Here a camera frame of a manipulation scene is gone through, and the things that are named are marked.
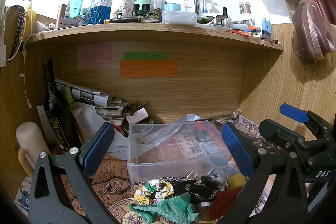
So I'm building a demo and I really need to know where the pink sticky note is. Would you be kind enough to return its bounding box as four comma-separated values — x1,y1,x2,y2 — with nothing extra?
77,43,113,69

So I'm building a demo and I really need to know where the green knitted cloth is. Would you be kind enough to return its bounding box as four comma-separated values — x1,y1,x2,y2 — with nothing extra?
129,192,199,223

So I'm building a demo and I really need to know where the white cable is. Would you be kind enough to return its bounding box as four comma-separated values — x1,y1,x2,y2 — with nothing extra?
0,0,34,109

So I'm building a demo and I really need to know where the teal plastic bottle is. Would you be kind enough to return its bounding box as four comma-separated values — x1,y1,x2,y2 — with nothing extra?
69,0,83,18

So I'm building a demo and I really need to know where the floral patterned scrunchie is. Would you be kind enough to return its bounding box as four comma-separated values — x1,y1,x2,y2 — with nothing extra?
134,178,174,205

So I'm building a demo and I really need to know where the black lace headband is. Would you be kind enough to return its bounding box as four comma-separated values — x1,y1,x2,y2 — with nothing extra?
9,5,26,62

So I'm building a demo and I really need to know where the red felt cloth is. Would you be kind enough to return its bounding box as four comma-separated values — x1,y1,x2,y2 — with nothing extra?
209,188,243,221

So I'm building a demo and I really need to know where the stack of books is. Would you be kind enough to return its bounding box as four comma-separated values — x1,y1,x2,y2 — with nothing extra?
95,99,128,133

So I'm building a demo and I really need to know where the white paper sheet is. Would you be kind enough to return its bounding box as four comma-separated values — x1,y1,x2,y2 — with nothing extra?
72,106,195,166

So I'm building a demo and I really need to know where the clear plastic storage box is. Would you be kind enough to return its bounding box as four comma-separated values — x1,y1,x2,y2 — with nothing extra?
126,121,231,182

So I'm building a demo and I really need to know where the small white card box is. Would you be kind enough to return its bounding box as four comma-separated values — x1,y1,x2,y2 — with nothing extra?
126,107,149,124

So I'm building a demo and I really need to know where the dark wine bottle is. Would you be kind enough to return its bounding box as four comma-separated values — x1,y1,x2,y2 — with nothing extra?
42,59,82,152

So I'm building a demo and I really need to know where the black patterned cloth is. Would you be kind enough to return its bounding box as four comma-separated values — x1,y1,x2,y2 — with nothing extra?
162,176,221,205

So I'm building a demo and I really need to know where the vintage newspaper desk mat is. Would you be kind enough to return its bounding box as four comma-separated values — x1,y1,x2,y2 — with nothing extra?
61,118,276,224

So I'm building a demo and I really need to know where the orange pen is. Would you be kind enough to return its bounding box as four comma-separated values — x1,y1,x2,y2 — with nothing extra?
247,26,261,33

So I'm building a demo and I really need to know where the crumpled newspaper pile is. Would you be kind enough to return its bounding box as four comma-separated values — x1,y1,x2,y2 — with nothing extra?
209,109,265,140

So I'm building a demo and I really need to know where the cream thermos mug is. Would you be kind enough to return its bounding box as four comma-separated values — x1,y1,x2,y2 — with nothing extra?
15,122,51,178

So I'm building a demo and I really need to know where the green sticky note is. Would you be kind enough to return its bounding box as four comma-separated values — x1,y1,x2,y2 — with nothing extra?
124,52,166,60

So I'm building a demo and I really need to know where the dark fountain pen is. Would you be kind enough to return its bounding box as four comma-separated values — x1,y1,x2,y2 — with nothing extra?
104,16,145,24

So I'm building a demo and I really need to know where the blue glass bottle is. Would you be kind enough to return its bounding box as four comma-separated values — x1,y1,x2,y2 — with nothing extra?
88,0,112,24

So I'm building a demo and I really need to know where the orange sticky note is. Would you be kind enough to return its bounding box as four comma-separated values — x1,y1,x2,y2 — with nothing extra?
120,60,179,78

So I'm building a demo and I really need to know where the rolled newspaper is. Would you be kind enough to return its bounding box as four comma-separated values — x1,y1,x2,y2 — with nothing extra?
55,79,113,107

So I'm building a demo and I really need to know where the yellow sponge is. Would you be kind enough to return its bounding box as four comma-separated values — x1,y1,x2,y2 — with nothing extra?
227,173,248,190

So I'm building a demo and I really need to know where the white translucent lidded box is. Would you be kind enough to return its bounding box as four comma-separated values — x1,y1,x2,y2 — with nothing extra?
162,11,197,26

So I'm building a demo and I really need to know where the stitch cartoon sticker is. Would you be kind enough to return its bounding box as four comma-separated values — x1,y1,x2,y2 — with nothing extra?
14,176,31,217

